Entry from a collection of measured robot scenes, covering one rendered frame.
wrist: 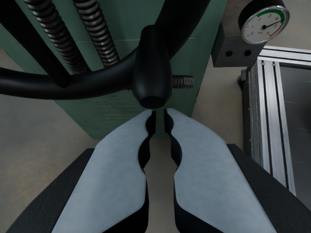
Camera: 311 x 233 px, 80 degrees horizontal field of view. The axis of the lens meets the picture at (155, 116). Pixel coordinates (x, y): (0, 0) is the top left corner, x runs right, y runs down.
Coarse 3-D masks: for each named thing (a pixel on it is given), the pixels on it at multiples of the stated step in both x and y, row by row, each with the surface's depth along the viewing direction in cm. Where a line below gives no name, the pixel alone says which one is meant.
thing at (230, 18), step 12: (228, 0) 36; (240, 0) 36; (228, 12) 35; (240, 12) 35; (228, 24) 33; (216, 36) 37; (228, 36) 32; (240, 36) 32; (216, 48) 37; (228, 48) 34; (240, 48) 34; (252, 48) 34; (216, 60) 37; (228, 60) 37; (240, 60) 37; (252, 60) 37
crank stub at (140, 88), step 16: (144, 32) 13; (160, 32) 13; (144, 48) 12; (160, 48) 12; (144, 64) 11; (160, 64) 11; (144, 80) 10; (160, 80) 10; (144, 96) 10; (160, 96) 10
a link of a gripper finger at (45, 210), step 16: (80, 160) 8; (64, 176) 7; (80, 176) 7; (48, 192) 7; (64, 192) 7; (32, 208) 6; (48, 208) 6; (16, 224) 6; (32, 224) 6; (48, 224) 6
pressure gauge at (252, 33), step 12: (252, 0) 26; (264, 0) 25; (276, 0) 25; (252, 12) 26; (264, 12) 25; (276, 12) 25; (288, 12) 25; (240, 24) 28; (252, 24) 27; (264, 24) 27; (276, 24) 27; (252, 36) 29; (264, 36) 29
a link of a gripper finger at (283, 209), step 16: (240, 160) 7; (256, 176) 7; (272, 176) 7; (256, 192) 6; (272, 192) 6; (288, 192) 6; (272, 208) 6; (288, 208) 6; (304, 208) 6; (272, 224) 5; (288, 224) 5; (304, 224) 5
